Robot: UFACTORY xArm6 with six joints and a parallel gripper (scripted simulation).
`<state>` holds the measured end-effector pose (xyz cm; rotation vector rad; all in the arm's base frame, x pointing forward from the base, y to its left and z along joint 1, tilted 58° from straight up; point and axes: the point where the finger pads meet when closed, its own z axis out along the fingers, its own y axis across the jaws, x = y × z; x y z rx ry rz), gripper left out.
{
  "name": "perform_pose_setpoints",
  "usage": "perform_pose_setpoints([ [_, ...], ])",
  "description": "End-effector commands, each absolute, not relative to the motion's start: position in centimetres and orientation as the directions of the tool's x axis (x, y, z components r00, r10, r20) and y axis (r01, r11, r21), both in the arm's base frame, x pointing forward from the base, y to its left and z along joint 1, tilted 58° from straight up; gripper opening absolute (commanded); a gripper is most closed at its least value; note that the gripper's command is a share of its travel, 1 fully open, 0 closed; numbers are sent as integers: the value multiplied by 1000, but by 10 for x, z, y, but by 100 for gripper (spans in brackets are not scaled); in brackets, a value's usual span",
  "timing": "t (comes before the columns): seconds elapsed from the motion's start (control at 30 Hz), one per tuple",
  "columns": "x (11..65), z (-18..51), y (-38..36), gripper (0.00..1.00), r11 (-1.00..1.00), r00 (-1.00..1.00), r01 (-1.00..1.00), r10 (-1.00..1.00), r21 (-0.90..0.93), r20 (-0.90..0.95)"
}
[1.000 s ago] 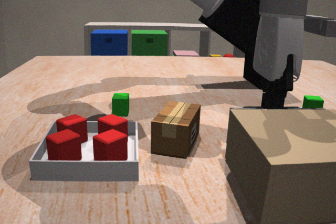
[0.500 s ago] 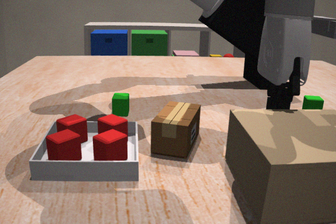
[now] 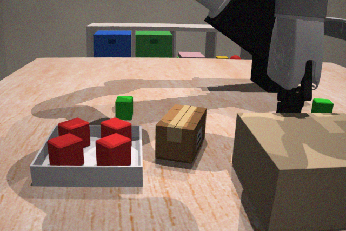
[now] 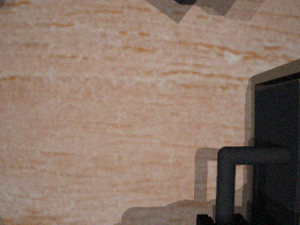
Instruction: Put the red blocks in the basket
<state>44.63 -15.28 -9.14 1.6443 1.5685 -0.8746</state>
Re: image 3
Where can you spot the red block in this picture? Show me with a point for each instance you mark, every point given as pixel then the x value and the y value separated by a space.
pixel 116 125
pixel 66 150
pixel 113 150
pixel 77 127

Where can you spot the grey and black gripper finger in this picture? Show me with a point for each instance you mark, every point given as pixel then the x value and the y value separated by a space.
pixel 280 97
pixel 294 102

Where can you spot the green block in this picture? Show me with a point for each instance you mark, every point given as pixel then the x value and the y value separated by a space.
pixel 321 106
pixel 124 107

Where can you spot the brown cardboard box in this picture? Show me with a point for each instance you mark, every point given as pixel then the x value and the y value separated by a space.
pixel 180 133

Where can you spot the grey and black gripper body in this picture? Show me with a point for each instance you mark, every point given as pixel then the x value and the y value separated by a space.
pixel 294 41

